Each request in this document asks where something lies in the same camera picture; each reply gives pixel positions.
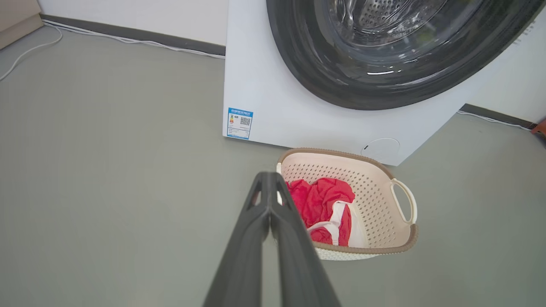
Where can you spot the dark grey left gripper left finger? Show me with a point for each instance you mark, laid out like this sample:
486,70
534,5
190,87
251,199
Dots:
243,256

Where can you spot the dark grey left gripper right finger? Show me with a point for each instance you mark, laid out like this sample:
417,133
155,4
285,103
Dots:
298,264

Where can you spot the cream perforated laundry basket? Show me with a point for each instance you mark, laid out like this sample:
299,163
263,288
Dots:
375,200

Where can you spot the red garment with white trim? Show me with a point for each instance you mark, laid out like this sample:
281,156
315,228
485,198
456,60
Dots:
318,202

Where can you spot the blue energy label sticker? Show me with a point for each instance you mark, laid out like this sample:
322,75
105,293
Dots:
239,123

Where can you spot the round white filter cover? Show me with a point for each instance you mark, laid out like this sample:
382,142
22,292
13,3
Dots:
381,150

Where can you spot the white front-load washing machine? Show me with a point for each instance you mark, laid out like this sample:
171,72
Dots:
273,85

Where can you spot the round black glass washer door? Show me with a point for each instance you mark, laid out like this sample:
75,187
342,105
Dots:
307,64

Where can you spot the stainless steel washer drum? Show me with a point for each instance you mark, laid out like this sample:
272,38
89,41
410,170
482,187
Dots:
384,13

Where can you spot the small red object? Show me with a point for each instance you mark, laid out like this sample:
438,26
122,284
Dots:
539,128

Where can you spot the beige furniture piece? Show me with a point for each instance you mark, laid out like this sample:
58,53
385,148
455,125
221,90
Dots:
17,21

